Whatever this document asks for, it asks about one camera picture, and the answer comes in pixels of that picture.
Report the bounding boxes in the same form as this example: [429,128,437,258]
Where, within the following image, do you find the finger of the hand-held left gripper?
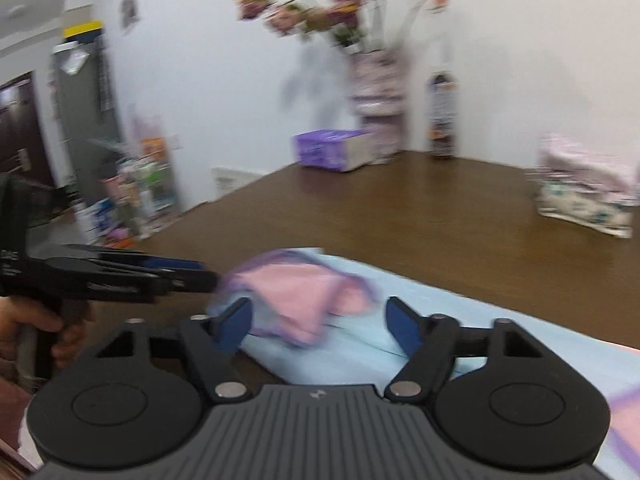
[47,257,221,305]
[64,244,205,273]

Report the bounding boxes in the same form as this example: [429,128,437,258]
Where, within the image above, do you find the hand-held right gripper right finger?
[384,296,543,403]

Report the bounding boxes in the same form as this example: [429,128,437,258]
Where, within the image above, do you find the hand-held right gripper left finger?
[95,296,253,403]

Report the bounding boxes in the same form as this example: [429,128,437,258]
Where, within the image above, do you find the pink blue mesh vest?
[207,247,640,480]

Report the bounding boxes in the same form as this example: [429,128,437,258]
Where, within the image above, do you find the person's left hand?
[0,296,96,370]

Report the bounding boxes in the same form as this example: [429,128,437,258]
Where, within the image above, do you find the shelf of colourful goods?
[75,125,183,248]

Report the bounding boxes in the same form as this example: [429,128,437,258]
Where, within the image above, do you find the dark door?
[0,71,56,191]

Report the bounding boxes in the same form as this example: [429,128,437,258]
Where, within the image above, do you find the grey refrigerator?
[50,40,126,211]

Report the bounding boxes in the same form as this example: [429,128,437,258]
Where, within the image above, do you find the purple tissue pack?
[292,128,373,173]

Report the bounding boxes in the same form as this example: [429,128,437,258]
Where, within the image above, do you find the yellow box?
[62,19,104,38]

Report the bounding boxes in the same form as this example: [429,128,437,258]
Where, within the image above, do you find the cream green-flower folded cloth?
[532,180,636,238]

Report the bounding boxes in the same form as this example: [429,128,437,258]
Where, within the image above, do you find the tea bottle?
[427,57,461,161]

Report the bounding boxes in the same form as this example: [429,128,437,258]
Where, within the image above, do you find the purple textured vase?
[347,50,407,163]

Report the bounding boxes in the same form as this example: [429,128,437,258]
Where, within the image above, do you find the pink floral folded cloth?
[537,132,640,196]

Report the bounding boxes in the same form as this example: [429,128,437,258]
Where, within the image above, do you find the dried rose bouquet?
[234,0,451,56]

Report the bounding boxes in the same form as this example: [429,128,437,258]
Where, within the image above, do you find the wall picture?
[120,0,141,31]

